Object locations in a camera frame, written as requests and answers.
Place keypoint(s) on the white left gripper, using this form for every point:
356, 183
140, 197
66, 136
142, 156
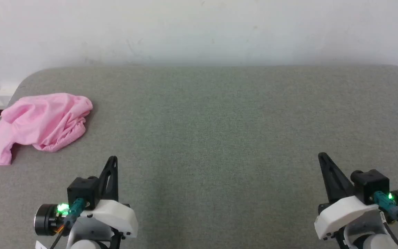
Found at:
116, 218

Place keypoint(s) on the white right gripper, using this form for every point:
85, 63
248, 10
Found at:
344, 214

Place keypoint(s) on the pink garment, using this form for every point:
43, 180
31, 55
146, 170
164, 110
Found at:
43, 119

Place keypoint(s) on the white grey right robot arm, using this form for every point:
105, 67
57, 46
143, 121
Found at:
371, 242

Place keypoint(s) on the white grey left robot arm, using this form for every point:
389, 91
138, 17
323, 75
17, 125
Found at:
88, 245

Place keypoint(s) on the white paper tag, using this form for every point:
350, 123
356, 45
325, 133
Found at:
40, 245

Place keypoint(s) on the grey fabric sofa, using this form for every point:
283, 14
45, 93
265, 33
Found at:
212, 138

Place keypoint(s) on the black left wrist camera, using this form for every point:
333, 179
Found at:
81, 190

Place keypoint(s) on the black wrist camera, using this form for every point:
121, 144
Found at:
371, 183
81, 190

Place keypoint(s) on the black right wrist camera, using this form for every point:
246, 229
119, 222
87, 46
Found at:
371, 183

